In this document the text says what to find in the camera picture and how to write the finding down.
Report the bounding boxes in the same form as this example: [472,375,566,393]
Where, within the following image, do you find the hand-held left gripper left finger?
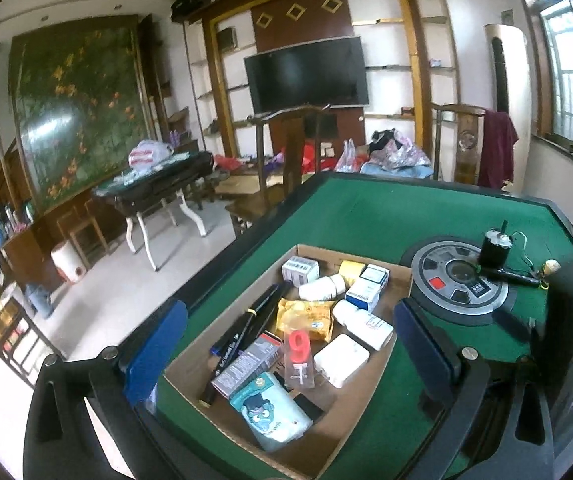
[23,300,188,480]

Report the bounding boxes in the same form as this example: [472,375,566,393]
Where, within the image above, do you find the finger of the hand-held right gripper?
[493,307,534,345]

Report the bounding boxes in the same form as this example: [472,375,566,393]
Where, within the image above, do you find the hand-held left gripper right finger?
[393,297,557,480]

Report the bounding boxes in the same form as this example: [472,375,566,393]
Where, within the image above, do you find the white pill bottle grey label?
[331,299,394,351]

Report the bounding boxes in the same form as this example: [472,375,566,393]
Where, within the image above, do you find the white power adapter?
[313,333,371,389]

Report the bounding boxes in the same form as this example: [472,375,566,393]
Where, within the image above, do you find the brown cardboard box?
[163,244,413,480]

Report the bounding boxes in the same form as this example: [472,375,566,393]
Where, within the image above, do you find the black pen with green cap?
[483,266,542,288]

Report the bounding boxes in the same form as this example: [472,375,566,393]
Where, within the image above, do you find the black cylindrical motor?
[479,220,512,270]

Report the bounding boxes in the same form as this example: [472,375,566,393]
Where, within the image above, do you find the blue and white medicine box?
[345,263,391,313]

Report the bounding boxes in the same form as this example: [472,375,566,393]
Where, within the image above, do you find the purple grey carton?
[210,334,283,400]

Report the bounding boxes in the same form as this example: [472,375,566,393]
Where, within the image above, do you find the round grey table control panel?
[399,236,517,328]

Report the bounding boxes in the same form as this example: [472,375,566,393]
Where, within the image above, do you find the yellow snack packet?
[276,297,334,342]

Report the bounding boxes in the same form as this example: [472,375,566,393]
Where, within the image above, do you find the blue cloth bundle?
[25,284,54,318]

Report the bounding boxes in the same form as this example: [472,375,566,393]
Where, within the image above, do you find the white pill bottle red label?
[297,274,349,302]

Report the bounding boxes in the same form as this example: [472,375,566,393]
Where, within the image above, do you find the cartoon print tissue pack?
[229,371,313,453]

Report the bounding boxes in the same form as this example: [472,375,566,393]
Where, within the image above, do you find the red number candle pack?
[284,327,317,390]

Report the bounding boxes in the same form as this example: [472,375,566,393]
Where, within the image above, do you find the white bucket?
[50,241,87,283]

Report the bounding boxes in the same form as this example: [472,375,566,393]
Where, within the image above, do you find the small white barcode box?
[281,255,319,286]

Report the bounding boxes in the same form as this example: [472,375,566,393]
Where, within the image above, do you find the wooden sideboard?
[0,160,97,291]

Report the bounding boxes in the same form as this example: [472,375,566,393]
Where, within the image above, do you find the black folding table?
[91,152,214,271]

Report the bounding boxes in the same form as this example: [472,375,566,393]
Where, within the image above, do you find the carved back wooden chair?
[430,102,489,183]

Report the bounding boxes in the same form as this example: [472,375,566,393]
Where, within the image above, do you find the red and white plastic bag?
[129,140,174,168]

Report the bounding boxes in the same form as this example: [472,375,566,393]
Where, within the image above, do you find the pile of patterned clothes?
[361,129,432,178]

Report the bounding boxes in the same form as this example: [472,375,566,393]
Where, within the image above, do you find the red cloth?
[301,142,339,171]

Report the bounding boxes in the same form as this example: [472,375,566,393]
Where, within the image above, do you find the dark wooden armchair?
[224,104,332,238]

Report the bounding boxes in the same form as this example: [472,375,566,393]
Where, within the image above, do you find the barred window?
[509,0,573,181]

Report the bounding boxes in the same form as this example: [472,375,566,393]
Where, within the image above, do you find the standing air conditioner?
[483,22,529,196]

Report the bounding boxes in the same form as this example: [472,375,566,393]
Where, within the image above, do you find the black television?
[244,36,369,115]

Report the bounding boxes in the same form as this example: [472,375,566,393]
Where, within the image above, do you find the black speaker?
[171,0,211,23]

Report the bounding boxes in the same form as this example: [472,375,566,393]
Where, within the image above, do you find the floral wall painting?
[9,25,150,211]

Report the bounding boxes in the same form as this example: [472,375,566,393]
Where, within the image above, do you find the wooden tv wall unit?
[184,0,462,171]

